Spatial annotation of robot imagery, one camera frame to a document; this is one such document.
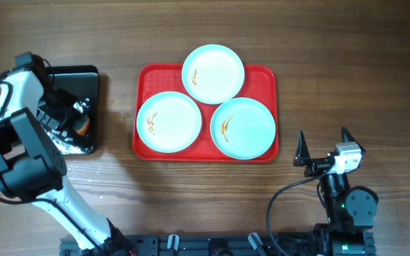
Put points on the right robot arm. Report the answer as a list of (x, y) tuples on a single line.
[(350, 210)]

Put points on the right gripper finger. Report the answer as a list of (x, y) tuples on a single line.
[(302, 156), (347, 137)]

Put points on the green and orange sponge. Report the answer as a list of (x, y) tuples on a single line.
[(81, 125)]

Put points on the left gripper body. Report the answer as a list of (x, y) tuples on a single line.
[(62, 116)]

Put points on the light blue plate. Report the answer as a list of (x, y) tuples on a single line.
[(169, 122), (242, 128), (213, 74)]

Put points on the black rectangular tray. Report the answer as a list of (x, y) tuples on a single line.
[(84, 82)]

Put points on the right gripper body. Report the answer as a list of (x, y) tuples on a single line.
[(320, 165)]

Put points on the red plastic tray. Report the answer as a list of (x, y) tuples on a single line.
[(259, 84)]

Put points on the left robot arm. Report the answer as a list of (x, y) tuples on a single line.
[(32, 168)]

